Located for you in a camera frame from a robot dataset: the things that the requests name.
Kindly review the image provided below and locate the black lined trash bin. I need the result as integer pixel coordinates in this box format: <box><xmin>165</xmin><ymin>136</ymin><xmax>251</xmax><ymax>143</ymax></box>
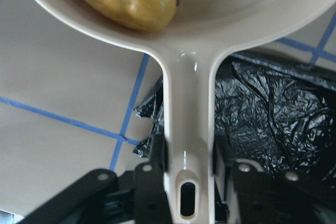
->
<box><xmin>132</xmin><ymin>52</ymin><xmax>336</xmax><ymax>183</ymax></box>

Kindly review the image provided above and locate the beige plastic dustpan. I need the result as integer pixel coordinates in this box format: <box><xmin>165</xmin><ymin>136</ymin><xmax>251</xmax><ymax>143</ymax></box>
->
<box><xmin>35</xmin><ymin>0</ymin><xmax>335</xmax><ymax>223</ymax></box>

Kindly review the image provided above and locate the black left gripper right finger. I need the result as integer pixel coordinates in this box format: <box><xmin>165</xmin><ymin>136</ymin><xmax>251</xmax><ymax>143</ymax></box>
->
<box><xmin>213</xmin><ymin>142</ymin><xmax>335</xmax><ymax>223</ymax></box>

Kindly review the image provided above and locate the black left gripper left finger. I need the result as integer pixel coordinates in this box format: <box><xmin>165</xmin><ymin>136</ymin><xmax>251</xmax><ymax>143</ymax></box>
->
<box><xmin>21</xmin><ymin>135</ymin><xmax>172</xmax><ymax>223</ymax></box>

